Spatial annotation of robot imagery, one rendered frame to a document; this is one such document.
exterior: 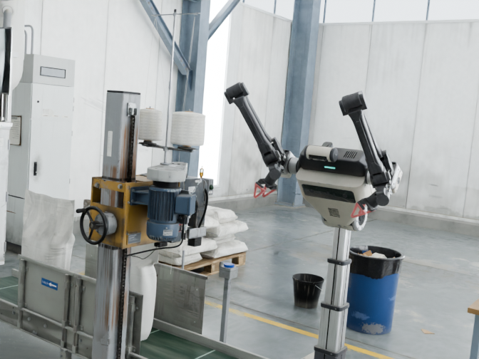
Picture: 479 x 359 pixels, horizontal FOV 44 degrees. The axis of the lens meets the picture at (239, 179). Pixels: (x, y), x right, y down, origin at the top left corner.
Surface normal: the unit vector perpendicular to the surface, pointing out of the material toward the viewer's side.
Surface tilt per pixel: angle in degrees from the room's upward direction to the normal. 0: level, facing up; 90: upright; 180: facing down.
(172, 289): 90
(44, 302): 90
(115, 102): 90
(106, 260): 90
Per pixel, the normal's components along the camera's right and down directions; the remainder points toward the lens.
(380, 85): -0.57, 0.04
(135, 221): 0.82, 0.13
